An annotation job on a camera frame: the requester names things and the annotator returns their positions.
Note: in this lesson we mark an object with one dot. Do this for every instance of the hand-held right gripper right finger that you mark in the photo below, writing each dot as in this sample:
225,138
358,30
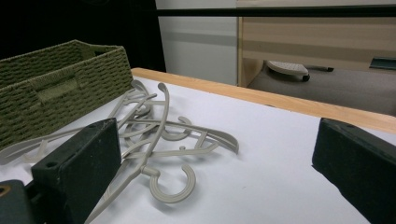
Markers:
358,168

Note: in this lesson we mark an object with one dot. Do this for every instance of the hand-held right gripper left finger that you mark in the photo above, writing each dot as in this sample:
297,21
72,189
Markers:
77,168

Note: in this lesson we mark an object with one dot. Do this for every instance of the grey plastic clothes hanger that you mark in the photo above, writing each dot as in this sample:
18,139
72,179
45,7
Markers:
155,186
218,137
139,84

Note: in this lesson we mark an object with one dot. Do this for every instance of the green woven basket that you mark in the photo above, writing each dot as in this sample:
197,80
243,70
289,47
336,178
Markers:
93,77

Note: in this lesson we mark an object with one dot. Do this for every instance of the white table sheet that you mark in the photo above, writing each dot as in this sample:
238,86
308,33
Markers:
264,155

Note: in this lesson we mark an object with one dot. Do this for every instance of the light wooden desk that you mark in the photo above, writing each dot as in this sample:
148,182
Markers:
311,40

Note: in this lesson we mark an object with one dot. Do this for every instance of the dark curtain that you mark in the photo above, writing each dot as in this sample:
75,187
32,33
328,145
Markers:
77,21

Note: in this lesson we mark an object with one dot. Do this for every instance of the white cabinet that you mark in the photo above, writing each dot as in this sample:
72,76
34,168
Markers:
196,56

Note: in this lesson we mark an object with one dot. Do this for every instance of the black horizontal frame bar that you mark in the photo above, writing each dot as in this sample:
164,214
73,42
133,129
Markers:
274,12

